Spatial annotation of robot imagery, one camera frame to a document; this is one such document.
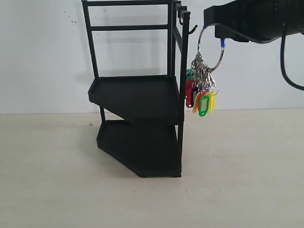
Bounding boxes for black two-tier shelf rack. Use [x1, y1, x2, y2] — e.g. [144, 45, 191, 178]
[82, 0, 194, 178]

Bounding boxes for key ring with coloured tags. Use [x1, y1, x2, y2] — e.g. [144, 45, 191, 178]
[185, 25, 226, 117]

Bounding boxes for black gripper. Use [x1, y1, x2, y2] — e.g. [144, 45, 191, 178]
[203, 0, 304, 43]

